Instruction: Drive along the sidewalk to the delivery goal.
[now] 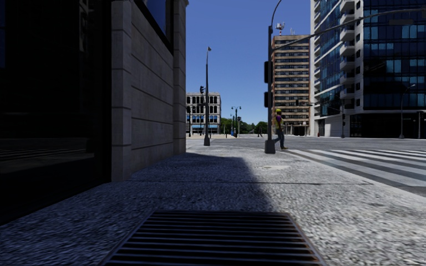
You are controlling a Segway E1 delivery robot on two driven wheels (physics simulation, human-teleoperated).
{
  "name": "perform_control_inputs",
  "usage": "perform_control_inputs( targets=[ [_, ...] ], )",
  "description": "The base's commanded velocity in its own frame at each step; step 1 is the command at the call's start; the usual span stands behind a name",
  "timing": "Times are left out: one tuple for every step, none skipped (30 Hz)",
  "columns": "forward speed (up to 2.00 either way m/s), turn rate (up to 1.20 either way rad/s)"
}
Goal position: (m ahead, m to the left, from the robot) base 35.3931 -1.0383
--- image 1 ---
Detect metal sidewalk grate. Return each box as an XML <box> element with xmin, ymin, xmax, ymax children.
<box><xmin>99</xmin><ymin>209</ymin><xmax>327</xmax><ymax>266</ymax></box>

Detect pale stone building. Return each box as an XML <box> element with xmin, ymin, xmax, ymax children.
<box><xmin>186</xmin><ymin>92</ymin><xmax>222</xmax><ymax>135</ymax></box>

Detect grey street lamp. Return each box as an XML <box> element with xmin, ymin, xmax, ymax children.
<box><xmin>399</xmin><ymin>84</ymin><xmax>417</xmax><ymax>140</ymax></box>
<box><xmin>204</xmin><ymin>46</ymin><xmax>212</xmax><ymax>147</ymax></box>
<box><xmin>231</xmin><ymin>106</ymin><xmax>242</xmax><ymax>138</ymax></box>

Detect traffic light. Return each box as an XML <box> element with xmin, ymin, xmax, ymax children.
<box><xmin>263</xmin><ymin>0</ymin><xmax>426</xmax><ymax>155</ymax></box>
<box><xmin>199</xmin><ymin>85</ymin><xmax>205</xmax><ymax>136</ymax></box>
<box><xmin>340</xmin><ymin>99</ymin><xmax>347</xmax><ymax>139</ymax></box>

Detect trees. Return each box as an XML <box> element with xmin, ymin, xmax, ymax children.
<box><xmin>219</xmin><ymin>117</ymin><xmax>268</xmax><ymax>135</ymax></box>

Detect grey stone building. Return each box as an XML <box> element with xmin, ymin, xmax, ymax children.
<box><xmin>0</xmin><ymin>0</ymin><xmax>189</xmax><ymax>226</ymax></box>

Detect tan concrete tower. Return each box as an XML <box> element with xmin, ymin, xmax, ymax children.
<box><xmin>272</xmin><ymin>34</ymin><xmax>311</xmax><ymax>137</ymax></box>

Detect glass tower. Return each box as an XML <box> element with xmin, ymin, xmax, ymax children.
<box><xmin>310</xmin><ymin>0</ymin><xmax>426</xmax><ymax>139</ymax></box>

